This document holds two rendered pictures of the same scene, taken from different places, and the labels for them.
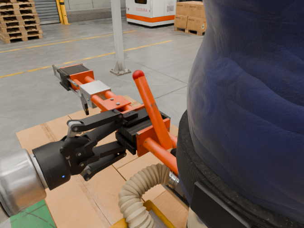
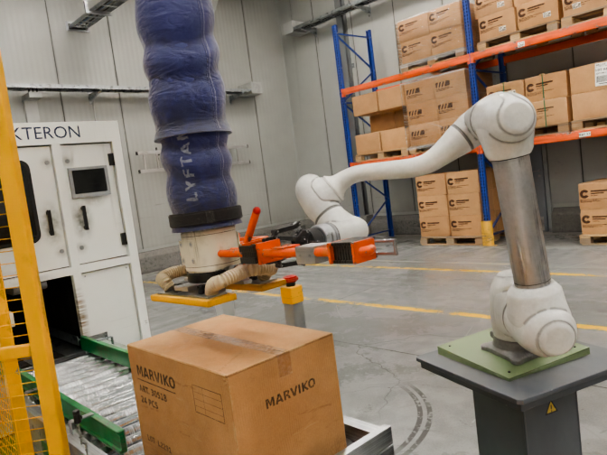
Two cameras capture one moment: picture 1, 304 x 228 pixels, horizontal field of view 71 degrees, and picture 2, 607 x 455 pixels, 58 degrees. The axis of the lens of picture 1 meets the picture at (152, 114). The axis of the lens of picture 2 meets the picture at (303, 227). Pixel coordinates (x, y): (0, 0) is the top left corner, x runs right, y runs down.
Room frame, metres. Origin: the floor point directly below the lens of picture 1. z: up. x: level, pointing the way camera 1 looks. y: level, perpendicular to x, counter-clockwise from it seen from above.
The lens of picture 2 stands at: (1.90, 0.07, 1.43)
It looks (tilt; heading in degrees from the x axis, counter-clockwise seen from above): 5 degrees down; 177
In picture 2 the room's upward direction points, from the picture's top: 7 degrees counter-clockwise
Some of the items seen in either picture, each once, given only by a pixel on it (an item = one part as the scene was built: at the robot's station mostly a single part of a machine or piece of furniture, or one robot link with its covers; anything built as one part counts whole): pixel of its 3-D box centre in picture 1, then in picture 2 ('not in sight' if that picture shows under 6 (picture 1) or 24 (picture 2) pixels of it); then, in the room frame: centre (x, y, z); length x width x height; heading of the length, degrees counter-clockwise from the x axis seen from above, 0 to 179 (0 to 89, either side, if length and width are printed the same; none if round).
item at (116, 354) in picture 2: not in sight; (147, 360); (-0.93, -0.68, 0.60); 1.60 x 0.10 x 0.09; 39
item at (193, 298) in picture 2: not in sight; (190, 292); (0.24, -0.21, 1.13); 0.34 x 0.10 x 0.05; 40
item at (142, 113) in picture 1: (136, 116); not in sight; (0.38, 0.03, 1.27); 0.07 x 0.03 x 0.01; 130
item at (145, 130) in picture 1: (142, 128); (260, 251); (0.37, 0.02, 1.24); 0.10 x 0.08 x 0.06; 130
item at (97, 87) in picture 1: (96, 93); (313, 253); (0.53, 0.16, 1.24); 0.07 x 0.07 x 0.04; 40
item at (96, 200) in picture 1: (116, 166); not in sight; (1.13, 0.26, 0.34); 1.20 x 1.00 x 0.40; 39
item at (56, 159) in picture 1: (66, 158); (304, 242); (0.28, 0.15, 1.24); 0.09 x 0.07 x 0.08; 130
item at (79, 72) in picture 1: (77, 76); (351, 250); (0.64, 0.24, 1.25); 0.08 x 0.07 x 0.05; 40
